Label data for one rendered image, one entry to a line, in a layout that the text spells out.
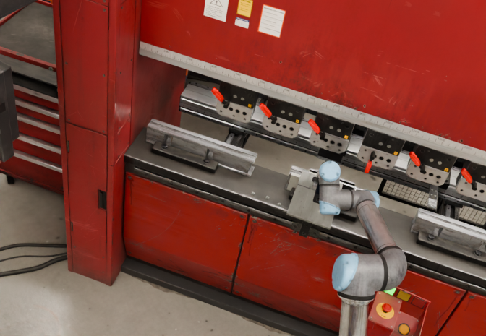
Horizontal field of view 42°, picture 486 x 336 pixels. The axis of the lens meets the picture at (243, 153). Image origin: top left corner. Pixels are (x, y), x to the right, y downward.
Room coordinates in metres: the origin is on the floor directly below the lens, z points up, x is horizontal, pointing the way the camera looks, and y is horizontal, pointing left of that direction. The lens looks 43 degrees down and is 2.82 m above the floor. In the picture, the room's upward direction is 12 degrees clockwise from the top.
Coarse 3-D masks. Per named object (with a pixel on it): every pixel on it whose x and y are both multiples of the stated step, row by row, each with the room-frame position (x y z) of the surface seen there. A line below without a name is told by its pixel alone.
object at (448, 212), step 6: (438, 198) 2.23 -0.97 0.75; (438, 204) 2.18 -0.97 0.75; (444, 204) 2.09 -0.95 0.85; (450, 204) 2.08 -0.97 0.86; (456, 204) 2.08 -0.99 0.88; (438, 210) 2.14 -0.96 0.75; (444, 210) 2.06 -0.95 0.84; (450, 210) 2.05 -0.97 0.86; (456, 210) 2.05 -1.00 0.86; (450, 216) 2.03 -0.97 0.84; (456, 216) 2.02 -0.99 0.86
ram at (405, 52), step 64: (192, 0) 2.02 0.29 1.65; (256, 0) 1.99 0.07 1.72; (320, 0) 1.95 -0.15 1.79; (384, 0) 1.91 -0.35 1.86; (448, 0) 1.88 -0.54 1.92; (256, 64) 1.98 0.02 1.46; (320, 64) 1.94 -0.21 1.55; (384, 64) 1.90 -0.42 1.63; (448, 64) 1.87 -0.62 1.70; (384, 128) 1.89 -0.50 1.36; (448, 128) 1.85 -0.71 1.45
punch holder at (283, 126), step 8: (272, 104) 1.96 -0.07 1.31; (280, 104) 1.95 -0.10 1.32; (288, 104) 1.95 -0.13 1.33; (272, 112) 1.96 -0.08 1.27; (280, 112) 1.95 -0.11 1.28; (288, 112) 1.95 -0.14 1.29; (296, 112) 1.94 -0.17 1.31; (304, 112) 1.99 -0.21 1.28; (264, 120) 1.96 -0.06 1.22; (280, 120) 1.95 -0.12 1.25; (288, 120) 1.95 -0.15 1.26; (264, 128) 1.96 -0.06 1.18; (272, 128) 1.95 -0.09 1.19; (280, 128) 1.95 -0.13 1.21; (288, 128) 1.94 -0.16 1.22; (296, 128) 1.94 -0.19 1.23; (288, 136) 1.94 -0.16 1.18; (296, 136) 1.94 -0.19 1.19
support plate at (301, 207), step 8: (304, 176) 1.92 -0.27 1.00; (312, 176) 1.93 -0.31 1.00; (304, 184) 1.87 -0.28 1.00; (312, 184) 1.88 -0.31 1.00; (296, 192) 1.82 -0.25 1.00; (304, 192) 1.83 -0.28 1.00; (312, 192) 1.84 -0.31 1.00; (296, 200) 1.77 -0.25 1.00; (304, 200) 1.78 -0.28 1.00; (312, 200) 1.79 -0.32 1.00; (296, 208) 1.73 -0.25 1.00; (304, 208) 1.74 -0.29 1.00; (312, 208) 1.75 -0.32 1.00; (296, 216) 1.69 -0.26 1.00; (304, 216) 1.70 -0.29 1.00; (312, 216) 1.70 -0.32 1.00; (320, 216) 1.71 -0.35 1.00; (328, 216) 1.72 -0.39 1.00; (320, 224) 1.67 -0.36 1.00; (328, 224) 1.68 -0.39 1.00
